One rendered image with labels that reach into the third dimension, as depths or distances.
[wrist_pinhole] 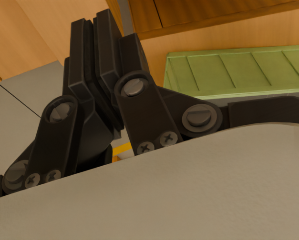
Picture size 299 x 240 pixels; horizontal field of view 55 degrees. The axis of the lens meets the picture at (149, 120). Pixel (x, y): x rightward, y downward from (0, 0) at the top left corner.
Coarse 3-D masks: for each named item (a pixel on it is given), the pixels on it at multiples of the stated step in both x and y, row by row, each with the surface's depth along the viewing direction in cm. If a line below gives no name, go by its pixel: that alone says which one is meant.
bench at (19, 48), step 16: (0, 0) 49; (0, 16) 51; (16, 16) 52; (0, 32) 54; (16, 32) 54; (32, 32) 55; (0, 48) 56; (16, 48) 57; (32, 48) 57; (48, 48) 58; (0, 64) 59; (16, 64) 59; (32, 64) 60; (0, 80) 62
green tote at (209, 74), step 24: (240, 48) 76; (264, 48) 77; (288, 48) 76; (168, 72) 74; (192, 72) 68; (216, 72) 69; (240, 72) 70; (264, 72) 69; (288, 72) 70; (192, 96) 63; (216, 96) 64; (240, 96) 65
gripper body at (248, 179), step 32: (256, 128) 6; (288, 128) 5; (128, 160) 6; (160, 160) 6; (192, 160) 6; (224, 160) 5; (256, 160) 5; (288, 160) 5; (32, 192) 6; (64, 192) 6; (96, 192) 6; (128, 192) 5; (160, 192) 5; (192, 192) 5; (224, 192) 5; (256, 192) 5; (288, 192) 5; (0, 224) 6; (32, 224) 6; (64, 224) 5; (96, 224) 5; (128, 224) 5; (160, 224) 5; (192, 224) 5; (224, 224) 4; (256, 224) 4; (288, 224) 4
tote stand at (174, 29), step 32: (128, 0) 84; (160, 0) 81; (192, 0) 79; (224, 0) 77; (256, 0) 75; (288, 0) 73; (160, 32) 71; (192, 32) 70; (224, 32) 72; (256, 32) 73; (288, 32) 75; (160, 64) 76
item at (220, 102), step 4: (296, 92) 84; (248, 96) 82; (252, 96) 83; (256, 96) 83; (260, 96) 83; (264, 96) 83; (268, 96) 84; (272, 96) 84; (276, 96) 84; (296, 96) 86; (208, 100) 81; (212, 100) 82; (216, 100) 82; (220, 100) 82; (224, 100) 82; (228, 100) 83; (232, 100) 83; (236, 100) 83; (240, 100) 83; (244, 100) 84; (216, 104) 83; (220, 104) 83; (224, 104) 84
